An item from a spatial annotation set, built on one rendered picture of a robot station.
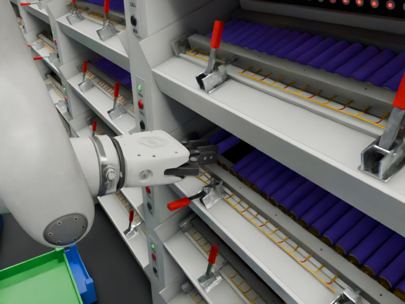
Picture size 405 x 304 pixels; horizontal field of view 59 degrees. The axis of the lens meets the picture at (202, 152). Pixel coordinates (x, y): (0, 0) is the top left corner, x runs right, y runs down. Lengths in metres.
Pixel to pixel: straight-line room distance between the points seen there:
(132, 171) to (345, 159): 0.27
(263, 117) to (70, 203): 0.23
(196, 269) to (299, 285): 0.32
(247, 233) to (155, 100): 0.29
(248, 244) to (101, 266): 0.83
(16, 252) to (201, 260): 0.83
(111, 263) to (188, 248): 0.54
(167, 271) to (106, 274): 0.40
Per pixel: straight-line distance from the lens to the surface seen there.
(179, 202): 0.57
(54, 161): 0.37
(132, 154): 0.50
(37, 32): 2.01
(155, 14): 0.64
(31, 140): 0.37
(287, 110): 0.43
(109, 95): 1.07
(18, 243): 1.49
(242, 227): 0.56
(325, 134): 0.39
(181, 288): 0.97
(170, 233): 0.83
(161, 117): 0.68
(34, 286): 1.17
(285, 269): 0.51
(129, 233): 1.14
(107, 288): 1.23
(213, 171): 0.62
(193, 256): 0.79
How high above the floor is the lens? 0.90
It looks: 28 degrees down
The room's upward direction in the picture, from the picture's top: straight up
